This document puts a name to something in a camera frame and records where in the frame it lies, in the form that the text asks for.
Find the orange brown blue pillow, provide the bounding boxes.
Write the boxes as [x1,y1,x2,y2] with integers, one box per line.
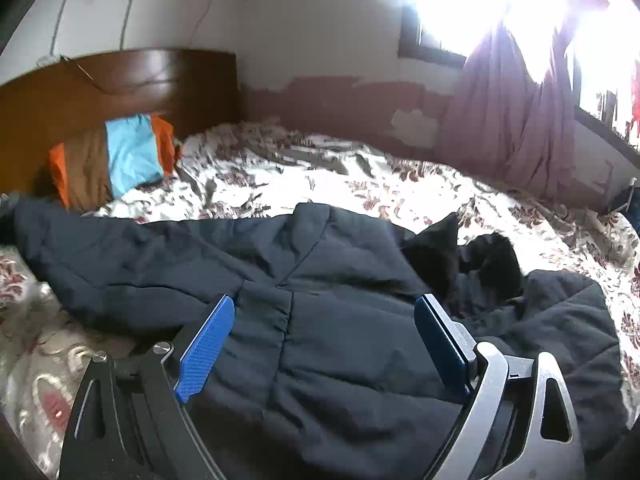
[49,114,179,212]

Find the dark navy padded jacket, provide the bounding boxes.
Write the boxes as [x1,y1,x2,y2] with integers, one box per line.
[1,197,627,479]

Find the brown wooden headboard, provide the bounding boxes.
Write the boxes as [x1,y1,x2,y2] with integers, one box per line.
[0,49,241,196]

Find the purple curtain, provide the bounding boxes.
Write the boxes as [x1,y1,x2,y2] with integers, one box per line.
[435,20,575,200]

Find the floral white red bedspread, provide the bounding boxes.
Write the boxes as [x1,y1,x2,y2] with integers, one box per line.
[1,122,639,478]

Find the blue bag by bed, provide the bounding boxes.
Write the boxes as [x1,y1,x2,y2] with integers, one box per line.
[606,178,639,224]

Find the dark framed window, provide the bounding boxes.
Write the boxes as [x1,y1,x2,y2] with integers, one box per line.
[406,0,639,148]

